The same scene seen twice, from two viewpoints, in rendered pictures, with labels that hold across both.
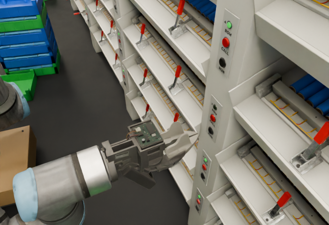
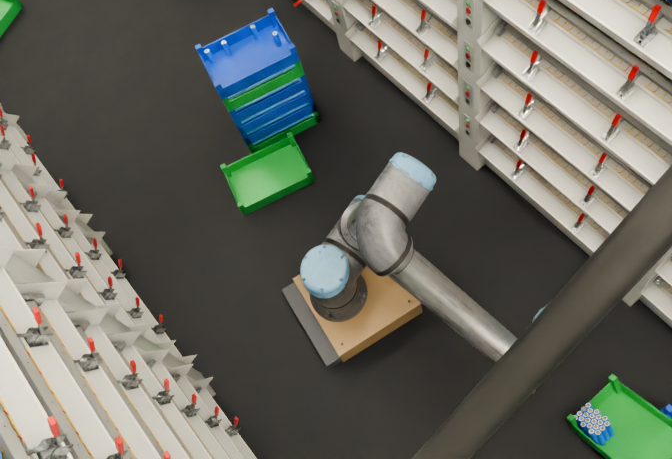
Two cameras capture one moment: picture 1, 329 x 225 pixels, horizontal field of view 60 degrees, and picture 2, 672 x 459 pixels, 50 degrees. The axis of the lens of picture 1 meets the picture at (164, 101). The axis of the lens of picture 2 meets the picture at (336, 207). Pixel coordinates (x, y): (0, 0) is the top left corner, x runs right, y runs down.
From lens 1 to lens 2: 1.41 m
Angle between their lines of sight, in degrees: 20
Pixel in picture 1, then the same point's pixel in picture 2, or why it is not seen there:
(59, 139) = not seen: hidden behind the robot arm
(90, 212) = (489, 306)
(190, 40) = (627, 144)
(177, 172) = (587, 237)
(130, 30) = (494, 87)
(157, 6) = (567, 95)
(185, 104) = (615, 188)
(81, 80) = (363, 124)
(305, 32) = not seen: outside the picture
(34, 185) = not seen: hidden behind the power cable
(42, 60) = (299, 114)
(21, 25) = (274, 83)
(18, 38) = (269, 101)
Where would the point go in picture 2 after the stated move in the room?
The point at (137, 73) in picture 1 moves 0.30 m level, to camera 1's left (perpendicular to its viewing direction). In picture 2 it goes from (500, 127) to (410, 154)
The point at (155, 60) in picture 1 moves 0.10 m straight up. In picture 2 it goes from (553, 132) to (557, 113)
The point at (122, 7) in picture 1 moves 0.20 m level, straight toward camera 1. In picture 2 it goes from (482, 67) to (517, 119)
